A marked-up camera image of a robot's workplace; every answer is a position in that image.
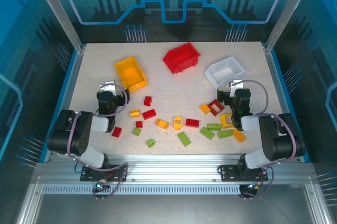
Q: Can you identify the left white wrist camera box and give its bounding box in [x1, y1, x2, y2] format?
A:
[100, 80, 118, 95]

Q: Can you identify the slotted aluminium cable duct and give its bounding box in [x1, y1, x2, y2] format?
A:
[42, 184, 244, 196]

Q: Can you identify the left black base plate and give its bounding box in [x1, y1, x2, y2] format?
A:
[80, 164, 128, 182]

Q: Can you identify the yellow oval lego piece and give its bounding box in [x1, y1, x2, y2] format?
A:
[173, 115, 184, 131]

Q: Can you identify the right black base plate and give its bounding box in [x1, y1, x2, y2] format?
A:
[218, 164, 268, 182]

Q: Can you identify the right connector with LED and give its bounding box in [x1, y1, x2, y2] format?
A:
[246, 183, 263, 192]

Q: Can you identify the aluminium frame post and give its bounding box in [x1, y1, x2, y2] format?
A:
[28, 0, 85, 52]
[264, 0, 318, 53]

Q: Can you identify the right aluminium frame post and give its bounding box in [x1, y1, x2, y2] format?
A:
[264, 0, 318, 53]

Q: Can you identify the aluminium side rail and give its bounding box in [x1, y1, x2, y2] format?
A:
[43, 44, 86, 163]
[263, 43, 310, 163]

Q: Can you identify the left aluminium side rail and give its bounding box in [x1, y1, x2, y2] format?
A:
[43, 44, 86, 163]

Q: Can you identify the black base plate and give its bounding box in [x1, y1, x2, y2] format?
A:
[218, 164, 268, 182]
[80, 164, 128, 182]

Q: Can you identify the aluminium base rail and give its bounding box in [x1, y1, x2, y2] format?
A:
[31, 154, 316, 184]

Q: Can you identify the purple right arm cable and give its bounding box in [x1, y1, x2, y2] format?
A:
[243, 79, 297, 201]

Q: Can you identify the left connector with LED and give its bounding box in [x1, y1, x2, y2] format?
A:
[94, 181, 110, 192]

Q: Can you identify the long yellow lego brick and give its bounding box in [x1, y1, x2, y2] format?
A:
[154, 118, 170, 130]

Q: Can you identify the right aluminium side rail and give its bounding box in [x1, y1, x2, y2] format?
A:
[263, 43, 310, 163]

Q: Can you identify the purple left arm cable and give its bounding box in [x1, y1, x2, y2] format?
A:
[67, 83, 130, 201]

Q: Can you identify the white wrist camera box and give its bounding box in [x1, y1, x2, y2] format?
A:
[229, 79, 244, 97]
[100, 80, 118, 95]

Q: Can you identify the left aluminium frame post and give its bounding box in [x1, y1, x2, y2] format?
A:
[28, 0, 85, 52]

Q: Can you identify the red lego window frame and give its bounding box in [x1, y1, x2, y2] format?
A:
[207, 99, 225, 117]

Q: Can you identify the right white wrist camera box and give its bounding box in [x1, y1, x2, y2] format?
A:
[229, 79, 244, 97]

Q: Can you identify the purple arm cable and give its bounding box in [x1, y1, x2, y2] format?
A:
[243, 79, 297, 201]
[67, 83, 130, 201]

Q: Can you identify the red plastic bin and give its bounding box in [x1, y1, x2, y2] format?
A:
[162, 42, 202, 75]

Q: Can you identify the connector with led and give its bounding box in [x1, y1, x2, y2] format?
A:
[94, 181, 110, 192]
[246, 183, 263, 192]

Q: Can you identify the white plastic bin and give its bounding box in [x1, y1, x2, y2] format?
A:
[204, 55, 246, 88]

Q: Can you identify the yellow plastic bin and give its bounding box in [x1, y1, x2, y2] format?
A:
[113, 55, 148, 93]

